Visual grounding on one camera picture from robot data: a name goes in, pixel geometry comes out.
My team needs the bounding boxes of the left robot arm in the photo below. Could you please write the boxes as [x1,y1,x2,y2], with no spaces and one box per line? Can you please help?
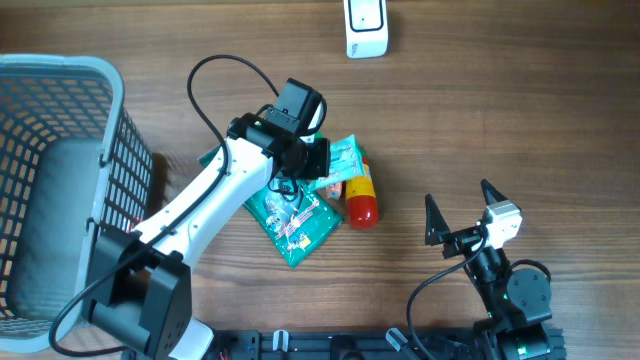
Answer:
[82,79,329,359]

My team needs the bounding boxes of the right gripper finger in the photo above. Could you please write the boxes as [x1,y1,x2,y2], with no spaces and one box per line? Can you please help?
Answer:
[481,179,521,211]
[425,194,450,246]

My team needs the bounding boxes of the green 3M gloves packet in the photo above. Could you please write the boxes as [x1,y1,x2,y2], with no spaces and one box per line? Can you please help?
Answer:
[198,144,344,270]

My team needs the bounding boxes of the teal wet wipes packet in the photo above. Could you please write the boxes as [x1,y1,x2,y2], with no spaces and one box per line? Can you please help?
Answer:
[307,135,365,191]

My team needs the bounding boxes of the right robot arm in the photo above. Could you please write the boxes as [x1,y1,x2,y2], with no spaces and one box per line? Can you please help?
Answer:
[425,179,554,359]

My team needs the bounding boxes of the small orange snack packet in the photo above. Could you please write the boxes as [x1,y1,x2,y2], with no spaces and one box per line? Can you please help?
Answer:
[324,182,344,200]

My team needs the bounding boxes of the grey plastic mesh basket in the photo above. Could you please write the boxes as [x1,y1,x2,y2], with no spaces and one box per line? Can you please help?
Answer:
[1,54,153,353]

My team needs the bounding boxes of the white barcode scanner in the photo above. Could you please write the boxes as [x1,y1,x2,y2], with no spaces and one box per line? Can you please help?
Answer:
[343,0,389,59]

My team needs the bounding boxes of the red sauce bottle yellow label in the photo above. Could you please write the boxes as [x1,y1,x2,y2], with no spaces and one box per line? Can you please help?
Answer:
[345,155,379,229]

